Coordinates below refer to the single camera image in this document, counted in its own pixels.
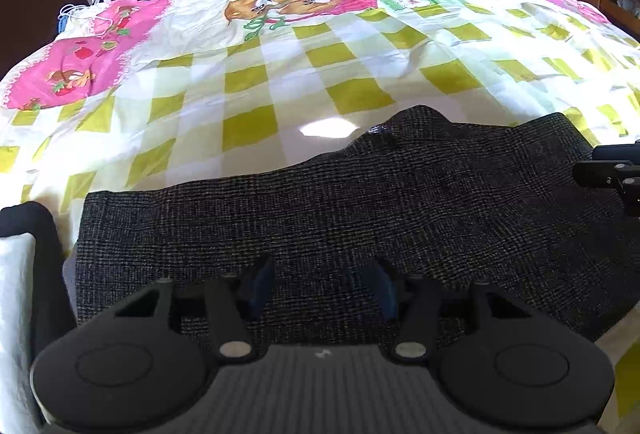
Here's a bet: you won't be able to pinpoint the dark grey plaid pants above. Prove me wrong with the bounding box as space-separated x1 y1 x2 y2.
75 106 639 344

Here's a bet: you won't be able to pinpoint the checkered cartoon bed sheet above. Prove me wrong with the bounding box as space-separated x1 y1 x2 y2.
0 0 640 420

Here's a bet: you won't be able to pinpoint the dark wooden headboard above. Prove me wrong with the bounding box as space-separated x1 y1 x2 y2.
0 0 87 77

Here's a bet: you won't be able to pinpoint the white cord bundle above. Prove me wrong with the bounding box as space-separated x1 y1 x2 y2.
56 0 132 36

